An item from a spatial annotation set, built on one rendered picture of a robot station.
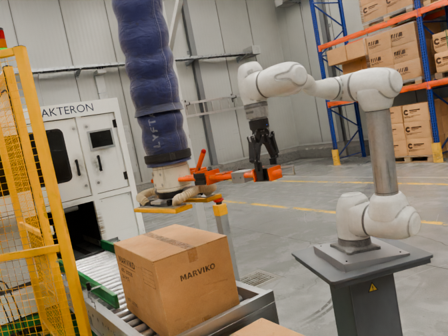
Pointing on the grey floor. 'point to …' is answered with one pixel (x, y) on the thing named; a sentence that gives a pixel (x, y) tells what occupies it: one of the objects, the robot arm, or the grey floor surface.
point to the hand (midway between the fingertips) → (267, 171)
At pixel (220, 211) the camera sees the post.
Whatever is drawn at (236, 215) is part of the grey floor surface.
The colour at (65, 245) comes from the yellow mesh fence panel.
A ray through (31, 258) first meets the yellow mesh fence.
